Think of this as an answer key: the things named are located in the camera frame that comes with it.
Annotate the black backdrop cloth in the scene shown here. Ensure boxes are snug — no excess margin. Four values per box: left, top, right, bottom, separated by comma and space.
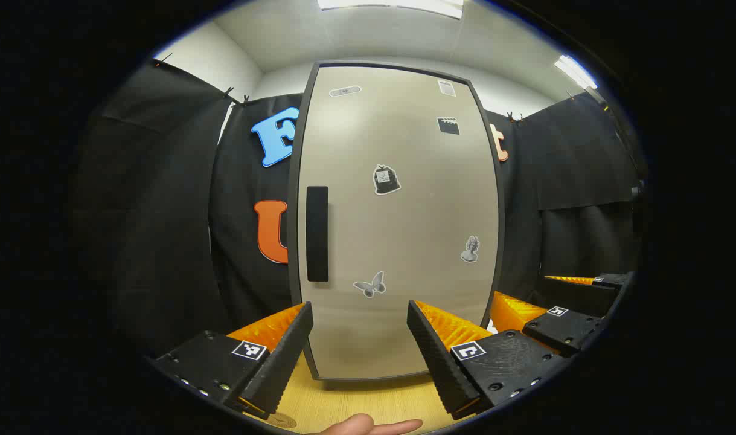
72, 57, 646, 363

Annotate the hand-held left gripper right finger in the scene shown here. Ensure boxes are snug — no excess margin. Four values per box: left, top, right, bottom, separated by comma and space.
407, 300, 571, 422

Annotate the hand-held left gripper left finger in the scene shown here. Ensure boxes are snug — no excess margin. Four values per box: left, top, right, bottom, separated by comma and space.
153, 302, 314, 417

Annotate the long ceiling light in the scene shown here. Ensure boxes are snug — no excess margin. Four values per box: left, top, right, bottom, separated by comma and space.
318, 0, 465, 20

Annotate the black door handle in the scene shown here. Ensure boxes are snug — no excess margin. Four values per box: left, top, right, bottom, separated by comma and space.
306, 186, 330, 283

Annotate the beige cabinet door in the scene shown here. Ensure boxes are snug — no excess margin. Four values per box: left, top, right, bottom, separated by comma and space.
297, 64, 501, 381

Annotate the small ceiling light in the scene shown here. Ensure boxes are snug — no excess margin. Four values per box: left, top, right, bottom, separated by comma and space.
554, 54, 599, 90

